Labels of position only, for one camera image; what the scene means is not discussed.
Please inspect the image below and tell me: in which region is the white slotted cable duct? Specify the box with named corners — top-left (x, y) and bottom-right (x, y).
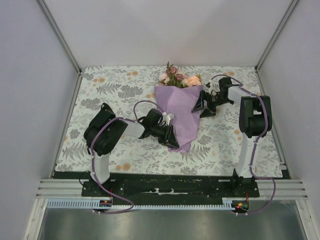
top-left (47, 198), bottom-right (250, 210)

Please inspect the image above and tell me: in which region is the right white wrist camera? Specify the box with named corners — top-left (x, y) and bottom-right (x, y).
top-left (205, 82), bottom-right (220, 96)

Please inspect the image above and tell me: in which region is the dark pink fake flower stem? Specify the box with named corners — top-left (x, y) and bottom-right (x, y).
top-left (163, 61), bottom-right (184, 88)

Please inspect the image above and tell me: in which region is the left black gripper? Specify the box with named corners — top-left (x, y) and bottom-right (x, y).
top-left (150, 124), bottom-right (179, 149)

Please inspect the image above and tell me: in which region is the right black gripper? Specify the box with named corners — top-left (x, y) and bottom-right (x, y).
top-left (191, 90), bottom-right (232, 119)

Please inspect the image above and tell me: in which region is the black ribbon with gold text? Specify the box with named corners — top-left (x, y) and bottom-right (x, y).
top-left (100, 102), bottom-right (113, 112)

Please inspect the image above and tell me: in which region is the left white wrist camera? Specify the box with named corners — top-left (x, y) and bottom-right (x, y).
top-left (161, 112), bottom-right (175, 126)

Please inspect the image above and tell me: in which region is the aluminium frame rail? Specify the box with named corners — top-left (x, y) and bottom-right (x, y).
top-left (36, 179), bottom-right (308, 200)

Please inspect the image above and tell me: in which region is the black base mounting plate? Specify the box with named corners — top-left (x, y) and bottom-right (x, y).
top-left (81, 173), bottom-right (260, 204)

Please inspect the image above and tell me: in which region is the cream rose fake flower stem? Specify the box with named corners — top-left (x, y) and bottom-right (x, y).
top-left (181, 74), bottom-right (202, 88)

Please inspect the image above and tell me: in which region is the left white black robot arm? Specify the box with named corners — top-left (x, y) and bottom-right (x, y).
top-left (83, 103), bottom-right (180, 197)

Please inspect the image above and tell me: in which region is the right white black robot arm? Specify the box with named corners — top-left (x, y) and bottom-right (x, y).
top-left (191, 74), bottom-right (273, 197)

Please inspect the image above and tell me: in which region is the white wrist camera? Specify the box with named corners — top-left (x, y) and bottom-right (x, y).
top-left (205, 82), bottom-right (220, 96)
top-left (161, 112), bottom-right (175, 126)

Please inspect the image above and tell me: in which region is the floral patterned table mat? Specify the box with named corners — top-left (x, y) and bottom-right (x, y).
top-left (54, 65), bottom-right (285, 179)

